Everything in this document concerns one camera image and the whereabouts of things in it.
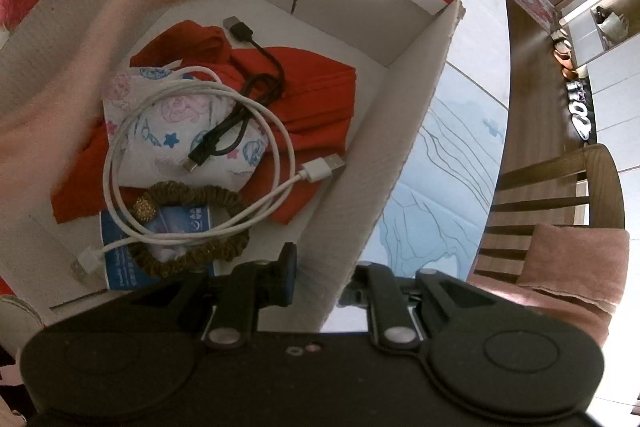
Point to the white cardboard box red trim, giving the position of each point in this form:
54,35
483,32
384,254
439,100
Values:
430,72

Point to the patterned doormat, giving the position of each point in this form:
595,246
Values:
532,2

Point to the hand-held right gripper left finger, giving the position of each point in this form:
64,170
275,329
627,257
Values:
290,272

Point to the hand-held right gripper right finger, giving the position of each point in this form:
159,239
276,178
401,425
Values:
362,289

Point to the printed blue table mat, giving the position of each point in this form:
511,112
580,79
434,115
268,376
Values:
450,147

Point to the brown slippers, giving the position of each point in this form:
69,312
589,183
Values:
565,54

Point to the wooden chair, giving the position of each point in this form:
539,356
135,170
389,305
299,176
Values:
605,177

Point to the brown scrunchie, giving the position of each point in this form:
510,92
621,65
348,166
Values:
210,197

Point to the black and white footwear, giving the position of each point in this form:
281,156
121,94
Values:
581,112

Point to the white printed face mask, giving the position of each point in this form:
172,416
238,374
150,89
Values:
165,117

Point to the white tote bag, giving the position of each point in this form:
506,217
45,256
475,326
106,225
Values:
610,29

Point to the red cloth bag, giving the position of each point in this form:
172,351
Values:
315,92

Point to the blue printed card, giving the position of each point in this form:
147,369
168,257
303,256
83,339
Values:
180,219

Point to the white wall cabinet unit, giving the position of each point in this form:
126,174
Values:
620,97

